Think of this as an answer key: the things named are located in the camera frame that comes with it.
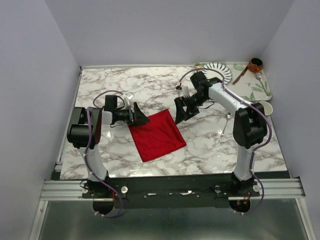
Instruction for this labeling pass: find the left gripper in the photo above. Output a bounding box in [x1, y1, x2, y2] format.
[114, 102, 150, 127]

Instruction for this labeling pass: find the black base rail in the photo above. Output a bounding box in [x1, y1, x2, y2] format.
[82, 173, 260, 209]

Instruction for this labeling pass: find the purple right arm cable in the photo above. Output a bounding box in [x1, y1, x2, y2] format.
[178, 67, 273, 216]

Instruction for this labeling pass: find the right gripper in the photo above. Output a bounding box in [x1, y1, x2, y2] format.
[174, 92, 208, 125]

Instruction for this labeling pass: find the red cloth napkin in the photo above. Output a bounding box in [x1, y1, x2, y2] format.
[128, 109, 187, 162]

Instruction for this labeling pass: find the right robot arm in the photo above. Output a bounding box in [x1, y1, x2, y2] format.
[174, 71, 272, 196]

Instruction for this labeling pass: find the floral serving tray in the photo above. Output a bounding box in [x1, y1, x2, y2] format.
[199, 62, 272, 102]

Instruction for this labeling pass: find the silver spoon on table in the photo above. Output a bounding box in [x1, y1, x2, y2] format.
[220, 112, 233, 137]

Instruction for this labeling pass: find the orange black cup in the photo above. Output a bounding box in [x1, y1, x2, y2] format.
[247, 57, 263, 73]

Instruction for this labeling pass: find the grey white mug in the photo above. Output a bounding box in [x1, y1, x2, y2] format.
[259, 101, 274, 117]

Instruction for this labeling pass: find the striped white plate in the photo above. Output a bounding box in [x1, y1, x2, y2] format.
[199, 62, 233, 85]

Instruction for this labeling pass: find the silver spoon on tray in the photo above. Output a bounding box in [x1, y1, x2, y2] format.
[255, 72, 267, 92]

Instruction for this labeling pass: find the aluminium frame rail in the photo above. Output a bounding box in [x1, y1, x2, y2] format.
[40, 178, 306, 201]

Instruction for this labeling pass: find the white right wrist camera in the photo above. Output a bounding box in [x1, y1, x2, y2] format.
[175, 85, 190, 97]

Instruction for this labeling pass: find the brown handled knife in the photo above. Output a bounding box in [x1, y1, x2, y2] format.
[232, 66, 248, 85]

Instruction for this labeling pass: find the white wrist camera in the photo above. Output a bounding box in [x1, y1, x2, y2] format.
[175, 85, 190, 97]
[122, 92, 134, 109]

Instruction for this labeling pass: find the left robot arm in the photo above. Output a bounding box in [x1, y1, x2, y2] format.
[67, 95, 150, 198]

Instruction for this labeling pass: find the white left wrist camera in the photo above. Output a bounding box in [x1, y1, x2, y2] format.
[122, 92, 134, 109]

